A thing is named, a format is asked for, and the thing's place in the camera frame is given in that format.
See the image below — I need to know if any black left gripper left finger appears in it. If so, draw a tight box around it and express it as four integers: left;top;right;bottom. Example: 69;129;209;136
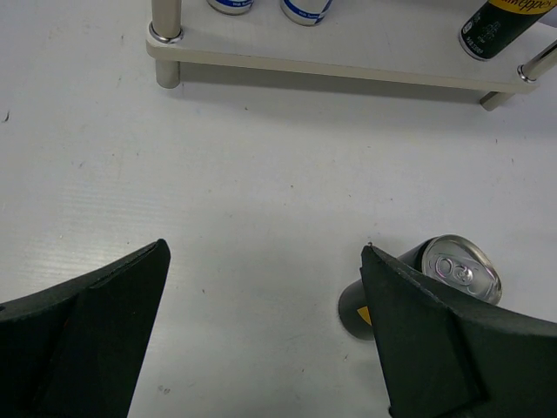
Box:
1;239;171;417

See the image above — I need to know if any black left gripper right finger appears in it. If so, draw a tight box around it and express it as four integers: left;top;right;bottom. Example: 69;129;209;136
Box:
360;245;556;417

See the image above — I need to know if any black yellow tonic can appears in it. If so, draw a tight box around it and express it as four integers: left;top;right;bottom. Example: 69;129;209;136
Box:
338;234;502;340
459;0;556;61

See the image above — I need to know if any blue silver energy drink can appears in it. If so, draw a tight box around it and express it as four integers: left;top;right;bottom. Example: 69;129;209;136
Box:
279;0;332;26

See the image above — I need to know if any white two-tier shelf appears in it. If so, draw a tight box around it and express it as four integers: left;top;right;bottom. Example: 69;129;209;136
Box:
146;1;556;94

